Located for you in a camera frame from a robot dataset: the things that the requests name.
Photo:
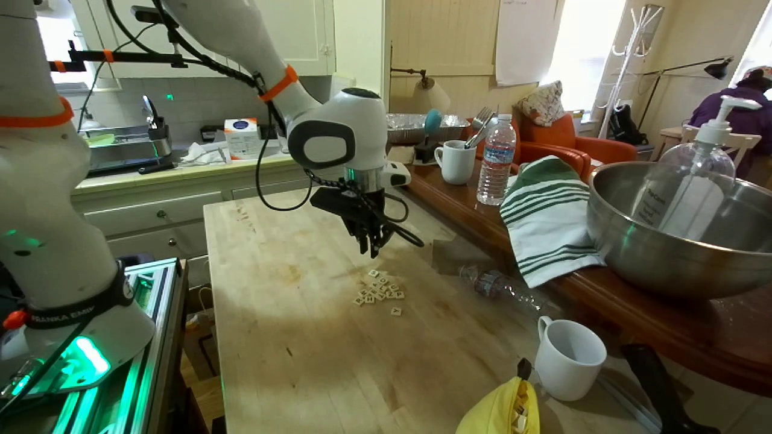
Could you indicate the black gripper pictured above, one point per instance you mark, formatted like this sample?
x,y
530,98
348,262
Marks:
x,y
366,208

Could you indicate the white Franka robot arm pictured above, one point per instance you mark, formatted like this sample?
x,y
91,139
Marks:
x,y
50,208

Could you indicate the letter tile Y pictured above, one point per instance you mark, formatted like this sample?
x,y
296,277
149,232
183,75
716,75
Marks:
x,y
397,309

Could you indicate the brown cardboard sheet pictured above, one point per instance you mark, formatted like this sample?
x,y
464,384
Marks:
x,y
405,152

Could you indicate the black block base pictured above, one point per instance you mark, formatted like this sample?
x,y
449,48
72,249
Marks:
x,y
425,151

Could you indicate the white mug holding spoons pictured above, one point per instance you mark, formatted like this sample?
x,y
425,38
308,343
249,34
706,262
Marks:
x,y
457,165

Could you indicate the aluminium foil tray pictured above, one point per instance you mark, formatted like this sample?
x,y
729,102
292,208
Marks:
x,y
412,122

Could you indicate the clear plastic wrapper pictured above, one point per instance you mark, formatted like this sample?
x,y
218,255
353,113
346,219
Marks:
x,y
490,283

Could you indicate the clear plastic water bottle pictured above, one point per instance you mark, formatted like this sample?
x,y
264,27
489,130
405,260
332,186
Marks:
x,y
496,169

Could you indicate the metal spoon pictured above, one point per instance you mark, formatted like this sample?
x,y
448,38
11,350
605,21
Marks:
x,y
481,133

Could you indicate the desk lamp with pale shade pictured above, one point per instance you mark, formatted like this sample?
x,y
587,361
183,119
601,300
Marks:
x,y
431,95

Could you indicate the white wipes container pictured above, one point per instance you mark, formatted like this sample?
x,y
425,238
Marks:
x,y
242,140

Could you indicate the green striped white towel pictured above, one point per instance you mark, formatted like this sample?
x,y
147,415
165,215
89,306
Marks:
x,y
546,226

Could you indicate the white crumpled cloth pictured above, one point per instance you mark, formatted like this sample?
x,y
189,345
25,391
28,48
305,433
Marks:
x,y
206,152

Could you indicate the cream kitchen counter cabinet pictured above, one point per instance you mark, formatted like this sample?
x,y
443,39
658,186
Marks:
x,y
161,213

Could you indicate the white upper cabinets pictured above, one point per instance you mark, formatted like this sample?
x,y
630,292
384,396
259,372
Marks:
x,y
311,33

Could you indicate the patterned cushion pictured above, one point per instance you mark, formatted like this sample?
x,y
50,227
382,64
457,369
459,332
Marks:
x,y
546,102

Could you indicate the empty white mug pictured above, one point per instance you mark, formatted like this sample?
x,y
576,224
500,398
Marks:
x,y
569,369

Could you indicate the orange armchair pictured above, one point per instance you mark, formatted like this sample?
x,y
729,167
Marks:
x,y
594,148

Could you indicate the silver counter appliance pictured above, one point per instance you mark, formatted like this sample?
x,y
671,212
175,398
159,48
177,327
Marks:
x,y
121,152

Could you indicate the black bag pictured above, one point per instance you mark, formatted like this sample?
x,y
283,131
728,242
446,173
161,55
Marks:
x,y
623,125

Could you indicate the large steel mixing bowl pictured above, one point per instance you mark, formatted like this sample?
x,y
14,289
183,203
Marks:
x,y
668,267

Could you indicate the black rod with orange tape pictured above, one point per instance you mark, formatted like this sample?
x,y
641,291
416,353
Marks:
x,y
136,58

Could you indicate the clear pump soap bottle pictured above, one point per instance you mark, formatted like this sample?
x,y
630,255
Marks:
x,y
692,202

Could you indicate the black angled bar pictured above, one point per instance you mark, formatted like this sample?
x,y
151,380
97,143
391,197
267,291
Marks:
x,y
660,395

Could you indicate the white coat rack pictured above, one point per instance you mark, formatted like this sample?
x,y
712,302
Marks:
x,y
641,19

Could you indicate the brown wooden side table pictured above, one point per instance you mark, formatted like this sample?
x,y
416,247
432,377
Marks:
x,y
707,338

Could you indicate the black floor lamp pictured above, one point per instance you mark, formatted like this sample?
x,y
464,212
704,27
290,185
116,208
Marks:
x,y
717,69

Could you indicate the purple cloth heap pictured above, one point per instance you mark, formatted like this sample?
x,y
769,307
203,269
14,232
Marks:
x,y
744,113

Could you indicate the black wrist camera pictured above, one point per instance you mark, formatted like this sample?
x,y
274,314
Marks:
x,y
330,198

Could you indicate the aluminium frame with green light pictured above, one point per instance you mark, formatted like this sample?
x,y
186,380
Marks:
x,y
154,345

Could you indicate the white wall paper sheet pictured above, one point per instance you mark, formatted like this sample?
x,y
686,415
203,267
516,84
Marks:
x,y
528,39

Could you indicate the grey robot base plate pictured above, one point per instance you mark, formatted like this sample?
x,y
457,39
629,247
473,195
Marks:
x,y
106,345

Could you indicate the black camera on rod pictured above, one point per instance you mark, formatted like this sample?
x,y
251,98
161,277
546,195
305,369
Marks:
x,y
159,15

